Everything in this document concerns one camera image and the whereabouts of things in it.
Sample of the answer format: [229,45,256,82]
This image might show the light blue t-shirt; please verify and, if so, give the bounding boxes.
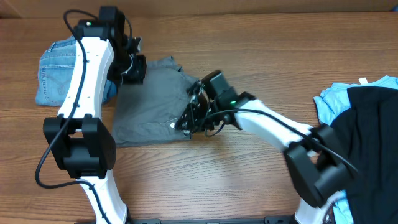
[314,76,397,223]

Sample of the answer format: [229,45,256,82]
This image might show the black garment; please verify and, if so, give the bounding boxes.
[331,87,397,223]

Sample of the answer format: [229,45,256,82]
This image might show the grey shorts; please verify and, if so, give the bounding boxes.
[111,57,198,147]

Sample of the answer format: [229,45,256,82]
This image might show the folded blue denim jeans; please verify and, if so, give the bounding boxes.
[35,34,118,106]

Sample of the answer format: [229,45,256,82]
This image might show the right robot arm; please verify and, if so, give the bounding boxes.
[174,70,358,223]

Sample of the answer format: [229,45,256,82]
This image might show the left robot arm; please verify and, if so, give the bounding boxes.
[35,6,147,223]

